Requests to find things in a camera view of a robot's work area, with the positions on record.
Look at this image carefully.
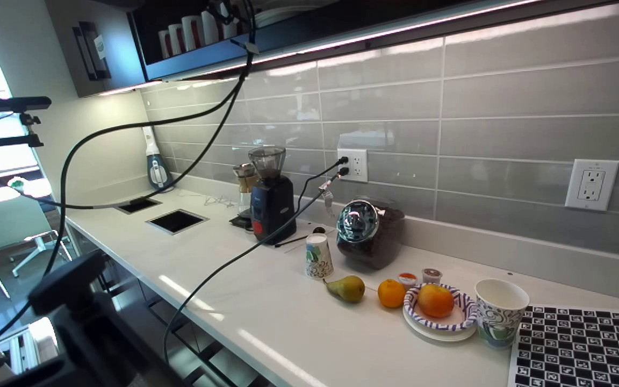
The black wall shelf unit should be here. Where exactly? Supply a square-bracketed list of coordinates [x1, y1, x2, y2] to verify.
[43, 0, 619, 96]

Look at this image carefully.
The black camera on stand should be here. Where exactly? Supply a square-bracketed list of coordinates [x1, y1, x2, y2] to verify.
[0, 96, 51, 149]

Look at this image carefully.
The black power plug cable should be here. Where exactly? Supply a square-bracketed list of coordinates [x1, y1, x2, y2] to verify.
[294, 154, 352, 218]

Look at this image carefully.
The white wall outlet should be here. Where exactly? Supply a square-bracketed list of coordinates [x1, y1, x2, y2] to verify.
[337, 149, 367, 183]
[566, 158, 619, 210]

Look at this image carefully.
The large patterned paper cup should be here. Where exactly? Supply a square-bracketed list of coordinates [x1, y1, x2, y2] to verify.
[475, 280, 529, 347]

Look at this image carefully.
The orange fruit on plate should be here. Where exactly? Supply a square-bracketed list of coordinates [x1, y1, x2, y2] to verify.
[417, 284, 453, 319]

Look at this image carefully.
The patterned paper plate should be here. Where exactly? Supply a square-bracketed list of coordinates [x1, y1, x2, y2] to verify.
[402, 285, 477, 344]

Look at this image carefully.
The black coffee grinder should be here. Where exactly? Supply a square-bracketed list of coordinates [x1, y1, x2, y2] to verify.
[249, 147, 296, 244]

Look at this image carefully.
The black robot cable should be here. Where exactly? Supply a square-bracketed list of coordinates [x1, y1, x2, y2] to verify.
[0, 0, 350, 347]

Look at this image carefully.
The white office chair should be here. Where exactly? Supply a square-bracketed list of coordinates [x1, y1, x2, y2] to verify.
[0, 197, 74, 296]

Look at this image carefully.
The right white wall outlet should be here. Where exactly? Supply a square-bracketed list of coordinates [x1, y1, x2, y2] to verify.
[566, 158, 619, 210]

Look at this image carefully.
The black white checker board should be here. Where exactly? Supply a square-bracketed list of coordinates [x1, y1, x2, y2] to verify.
[507, 306, 619, 387]

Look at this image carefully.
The green pear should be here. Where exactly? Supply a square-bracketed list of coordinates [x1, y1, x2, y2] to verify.
[324, 275, 365, 303]

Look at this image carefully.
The hand soap dispenser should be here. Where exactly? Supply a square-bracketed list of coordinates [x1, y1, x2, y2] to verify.
[141, 126, 169, 189]

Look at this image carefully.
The orange fruit on counter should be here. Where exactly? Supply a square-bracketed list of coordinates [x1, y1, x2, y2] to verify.
[378, 280, 407, 310]

